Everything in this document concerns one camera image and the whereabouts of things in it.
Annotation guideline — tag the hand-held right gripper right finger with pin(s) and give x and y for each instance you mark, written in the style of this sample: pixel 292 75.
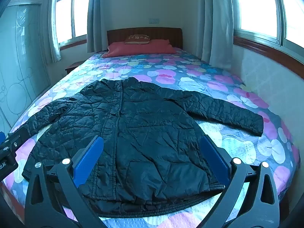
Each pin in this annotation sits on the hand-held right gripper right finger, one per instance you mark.
pixel 213 159

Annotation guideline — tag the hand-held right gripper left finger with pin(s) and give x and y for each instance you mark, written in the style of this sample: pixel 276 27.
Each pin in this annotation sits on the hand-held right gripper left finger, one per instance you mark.
pixel 89 161

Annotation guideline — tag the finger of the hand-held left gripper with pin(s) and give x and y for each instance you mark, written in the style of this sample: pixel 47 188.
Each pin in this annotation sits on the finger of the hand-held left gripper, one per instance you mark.
pixel 1 137
pixel 15 137

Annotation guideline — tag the black quilted jacket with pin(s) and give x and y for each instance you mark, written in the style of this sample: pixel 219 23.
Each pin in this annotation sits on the black quilted jacket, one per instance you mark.
pixel 147 128

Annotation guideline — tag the glass door wardrobe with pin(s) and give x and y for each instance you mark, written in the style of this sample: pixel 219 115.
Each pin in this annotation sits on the glass door wardrobe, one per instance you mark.
pixel 21 64

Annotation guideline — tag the wooden nightstand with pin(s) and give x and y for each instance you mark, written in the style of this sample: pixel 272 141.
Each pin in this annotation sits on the wooden nightstand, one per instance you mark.
pixel 72 67

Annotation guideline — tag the dotted bedspread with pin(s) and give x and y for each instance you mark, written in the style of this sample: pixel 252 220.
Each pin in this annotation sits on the dotted bedspread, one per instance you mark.
pixel 166 73

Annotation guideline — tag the short wooden window sill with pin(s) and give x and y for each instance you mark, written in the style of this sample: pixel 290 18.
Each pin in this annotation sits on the short wooden window sill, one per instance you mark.
pixel 72 43

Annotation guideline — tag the short white curtain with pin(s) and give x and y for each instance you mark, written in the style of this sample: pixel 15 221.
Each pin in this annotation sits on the short white curtain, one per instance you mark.
pixel 54 28

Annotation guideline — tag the long wooden window sill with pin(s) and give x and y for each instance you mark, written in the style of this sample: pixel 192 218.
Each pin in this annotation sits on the long wooden window sill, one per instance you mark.
pixel 268 52

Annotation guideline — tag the red pillow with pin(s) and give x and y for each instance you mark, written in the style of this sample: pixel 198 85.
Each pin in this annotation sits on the red pillow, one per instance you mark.
pixel 142 49

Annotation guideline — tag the small brown cushion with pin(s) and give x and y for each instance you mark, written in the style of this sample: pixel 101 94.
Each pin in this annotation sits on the small brown cushion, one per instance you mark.
pixel 137 39

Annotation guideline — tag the wide grey curtain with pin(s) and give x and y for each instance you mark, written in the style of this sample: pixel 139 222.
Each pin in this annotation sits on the wide grey curtain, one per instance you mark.
pixel 217 23

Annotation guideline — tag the window beside wardrobe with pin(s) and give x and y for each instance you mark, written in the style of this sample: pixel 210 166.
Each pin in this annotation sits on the window beside wardrobe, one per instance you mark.
pixel 73 11

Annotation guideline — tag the large window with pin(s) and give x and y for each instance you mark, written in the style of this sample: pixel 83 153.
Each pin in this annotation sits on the large window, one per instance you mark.
pixel 258 7

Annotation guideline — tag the wall socket plate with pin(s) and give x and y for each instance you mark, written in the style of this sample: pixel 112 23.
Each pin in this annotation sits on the wall socket plate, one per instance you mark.
pixel 153 20

